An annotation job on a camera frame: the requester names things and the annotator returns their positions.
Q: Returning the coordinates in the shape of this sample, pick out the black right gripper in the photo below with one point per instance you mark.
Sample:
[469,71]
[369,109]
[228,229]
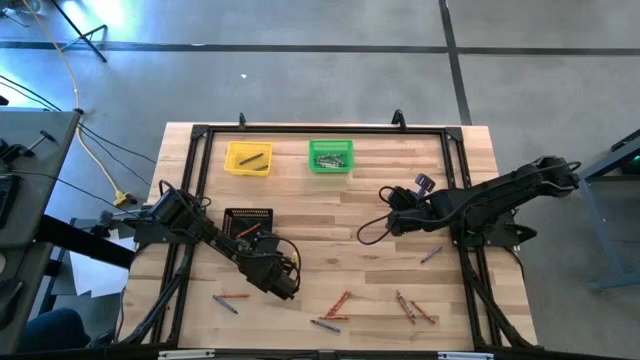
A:
[407,212]

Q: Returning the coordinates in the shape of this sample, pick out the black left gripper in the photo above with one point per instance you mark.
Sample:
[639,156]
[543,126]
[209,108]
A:
[275,280]

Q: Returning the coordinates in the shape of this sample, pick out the orange-red crayon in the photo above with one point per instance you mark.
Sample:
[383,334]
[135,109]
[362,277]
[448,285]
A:
[406,305]
[336,303]
[341,305]
[403,306]
[334,317]
[422,312]
[234,296]
[247,231]

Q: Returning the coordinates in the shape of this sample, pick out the blue crayon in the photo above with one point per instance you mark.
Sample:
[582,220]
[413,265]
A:
[260,168]
[325,326]
[251,159]
[225,304]
[431,254]

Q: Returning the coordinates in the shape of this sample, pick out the grey crayon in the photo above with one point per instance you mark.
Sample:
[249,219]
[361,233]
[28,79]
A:
[335,156]
[334,165]
[327,162]
[322,158]

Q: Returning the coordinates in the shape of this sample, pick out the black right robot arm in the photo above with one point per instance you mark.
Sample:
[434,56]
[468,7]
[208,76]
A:
[500,195]

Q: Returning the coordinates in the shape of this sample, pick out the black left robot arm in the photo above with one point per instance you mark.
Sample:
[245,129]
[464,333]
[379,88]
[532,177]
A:
[220,240]

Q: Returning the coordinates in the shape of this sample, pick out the black plastic basket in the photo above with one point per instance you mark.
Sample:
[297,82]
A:
[230,220]

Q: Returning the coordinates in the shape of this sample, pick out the green plastic basket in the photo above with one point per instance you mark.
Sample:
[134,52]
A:
[312,150]

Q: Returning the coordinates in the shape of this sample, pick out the white label strip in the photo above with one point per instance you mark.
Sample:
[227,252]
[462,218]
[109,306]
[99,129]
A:
[186,354]
[465,356]

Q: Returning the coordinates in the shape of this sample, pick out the yellow plastic basket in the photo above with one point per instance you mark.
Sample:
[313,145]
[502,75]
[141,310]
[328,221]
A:
[232,167]

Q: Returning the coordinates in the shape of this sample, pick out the white paper sheet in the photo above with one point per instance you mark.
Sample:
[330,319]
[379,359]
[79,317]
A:
[95,275]

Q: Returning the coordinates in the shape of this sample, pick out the grey metal table stand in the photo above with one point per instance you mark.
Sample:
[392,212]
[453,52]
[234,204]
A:
[597,240]

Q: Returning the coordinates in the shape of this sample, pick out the black desk beam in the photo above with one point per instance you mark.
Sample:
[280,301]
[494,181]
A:
[85,242]

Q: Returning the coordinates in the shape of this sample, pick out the person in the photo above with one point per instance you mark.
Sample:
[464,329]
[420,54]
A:
[55,330]

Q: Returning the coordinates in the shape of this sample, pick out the black device with green light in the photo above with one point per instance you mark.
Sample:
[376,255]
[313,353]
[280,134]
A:
[632,165]

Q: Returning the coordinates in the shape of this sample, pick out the grey side desk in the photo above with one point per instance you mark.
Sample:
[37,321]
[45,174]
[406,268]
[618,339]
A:
[35,200]

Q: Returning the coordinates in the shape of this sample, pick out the black floor stand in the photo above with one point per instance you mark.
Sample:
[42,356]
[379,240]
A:
[80,33]

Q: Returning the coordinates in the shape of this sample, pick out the black frame clamp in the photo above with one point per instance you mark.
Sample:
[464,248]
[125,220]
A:
[242,121]
[398,120]

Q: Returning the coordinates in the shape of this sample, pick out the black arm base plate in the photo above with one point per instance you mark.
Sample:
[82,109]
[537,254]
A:
[505,239]
[150,236]

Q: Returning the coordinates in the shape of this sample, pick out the black table frame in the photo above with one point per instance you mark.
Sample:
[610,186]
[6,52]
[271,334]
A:
[325,130]

